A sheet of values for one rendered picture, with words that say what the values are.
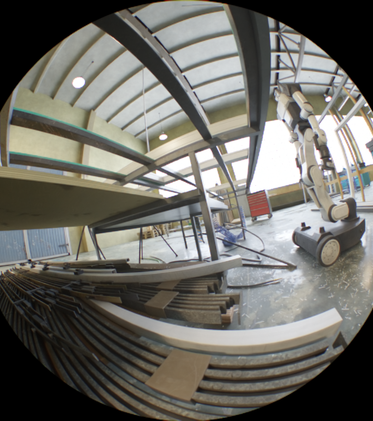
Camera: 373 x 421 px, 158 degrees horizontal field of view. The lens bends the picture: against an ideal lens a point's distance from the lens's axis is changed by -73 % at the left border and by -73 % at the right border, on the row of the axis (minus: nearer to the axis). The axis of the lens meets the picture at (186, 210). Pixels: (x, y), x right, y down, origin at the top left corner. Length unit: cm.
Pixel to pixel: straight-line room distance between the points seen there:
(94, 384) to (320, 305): 74
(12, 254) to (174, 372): 626
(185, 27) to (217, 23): 153
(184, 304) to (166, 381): 17
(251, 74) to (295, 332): 53
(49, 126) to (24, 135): 750
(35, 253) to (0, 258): 167
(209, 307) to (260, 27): 56
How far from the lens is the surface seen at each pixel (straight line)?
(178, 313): 28
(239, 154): 109
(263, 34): 40
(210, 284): 34
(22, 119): 52
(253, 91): 50
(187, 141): 73
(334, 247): 104
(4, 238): 641
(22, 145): 767
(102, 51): 832
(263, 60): 42
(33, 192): 39
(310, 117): 120
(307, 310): 71
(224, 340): 20
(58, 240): 639
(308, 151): 124
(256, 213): 475
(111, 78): 888
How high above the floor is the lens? 48
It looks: 5 degrees up
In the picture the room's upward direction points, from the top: 12 degrees counter-clockwise
